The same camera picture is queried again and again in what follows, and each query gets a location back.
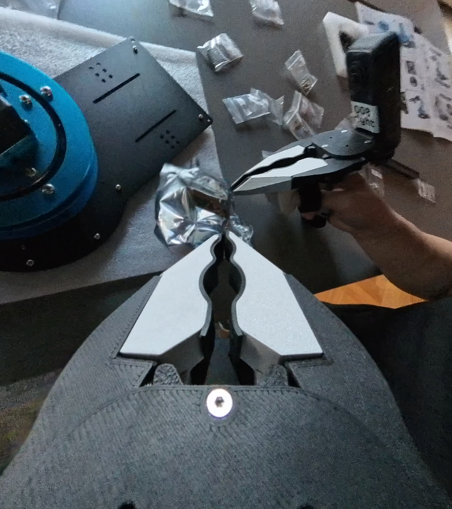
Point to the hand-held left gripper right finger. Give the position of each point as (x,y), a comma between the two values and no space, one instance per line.
(277,318)

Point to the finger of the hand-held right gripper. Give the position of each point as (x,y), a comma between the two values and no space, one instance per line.
(297,176)
(285,157)

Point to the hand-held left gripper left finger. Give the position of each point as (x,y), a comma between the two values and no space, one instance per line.
(166,318)

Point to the silver plastic parts bag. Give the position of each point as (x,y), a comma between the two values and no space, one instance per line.
(186,207)

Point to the person's right forearm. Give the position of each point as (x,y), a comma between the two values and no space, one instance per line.
(425,258)

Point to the blue toy robot arm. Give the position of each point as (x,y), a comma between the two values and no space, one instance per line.
(19,159)

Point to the person's right hand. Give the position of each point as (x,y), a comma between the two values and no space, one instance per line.
(361,203)

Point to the white foam tray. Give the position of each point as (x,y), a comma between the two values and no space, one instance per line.
(341,36)

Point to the scattered small clear parts bags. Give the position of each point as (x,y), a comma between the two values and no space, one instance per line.
(246,107)

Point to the printed instruction sheet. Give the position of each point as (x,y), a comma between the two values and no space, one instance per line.
(440,87)

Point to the white foam sheet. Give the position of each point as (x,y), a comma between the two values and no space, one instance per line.
(138,238)

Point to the black metal base plate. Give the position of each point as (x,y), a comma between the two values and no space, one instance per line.
(146,111)

